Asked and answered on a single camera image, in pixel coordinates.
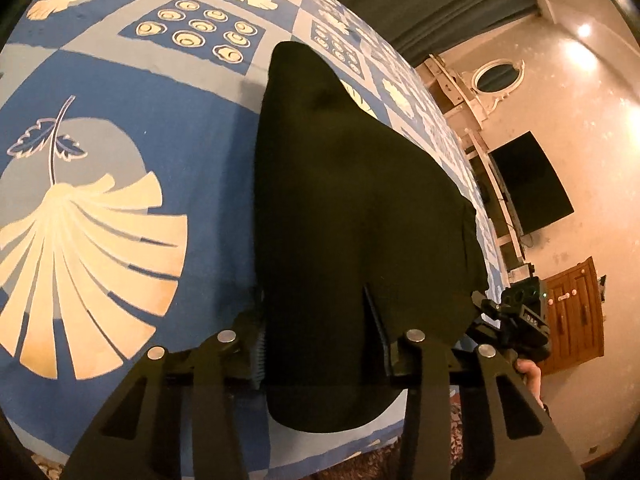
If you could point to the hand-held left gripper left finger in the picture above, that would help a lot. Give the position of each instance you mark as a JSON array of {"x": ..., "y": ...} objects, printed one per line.
[{"x": 259, "y": 355}]

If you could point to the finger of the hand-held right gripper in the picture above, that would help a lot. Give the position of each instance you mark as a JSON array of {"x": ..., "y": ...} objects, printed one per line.
[{"x": 484, "y": 306}]

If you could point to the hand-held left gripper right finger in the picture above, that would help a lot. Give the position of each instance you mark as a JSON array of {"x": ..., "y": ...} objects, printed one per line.
[{"x": 376, "y": 320}]

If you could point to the black pants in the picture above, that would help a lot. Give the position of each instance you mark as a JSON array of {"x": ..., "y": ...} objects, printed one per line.
[{"x": 350, "y": 185}]

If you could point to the person's right hand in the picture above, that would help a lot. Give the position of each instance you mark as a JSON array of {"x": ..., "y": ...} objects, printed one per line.
[{"x": 530, "y": 377}]

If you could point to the wooden panelled wardrobe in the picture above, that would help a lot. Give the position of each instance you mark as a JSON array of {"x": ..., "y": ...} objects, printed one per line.
[{"x": 575, "y": 320}]

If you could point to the white dresser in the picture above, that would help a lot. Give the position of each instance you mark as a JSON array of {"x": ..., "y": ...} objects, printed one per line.
[{"x": 472, "y": 110}]

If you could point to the oval white-framed mirror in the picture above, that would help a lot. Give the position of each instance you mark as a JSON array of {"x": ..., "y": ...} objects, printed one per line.
[{"x": 495, "y": 76}]

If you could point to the blue printed bed blanket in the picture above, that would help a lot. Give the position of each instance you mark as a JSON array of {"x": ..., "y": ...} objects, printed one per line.
[{"x": 125, "y": 110}]

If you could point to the ceiling spotlight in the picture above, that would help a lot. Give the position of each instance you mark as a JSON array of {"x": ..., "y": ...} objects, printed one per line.
[{"x": 582, "y": 30}]

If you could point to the black wall television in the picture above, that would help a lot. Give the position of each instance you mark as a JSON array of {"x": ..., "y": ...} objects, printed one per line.
[{"x": 530, "y": 185}]

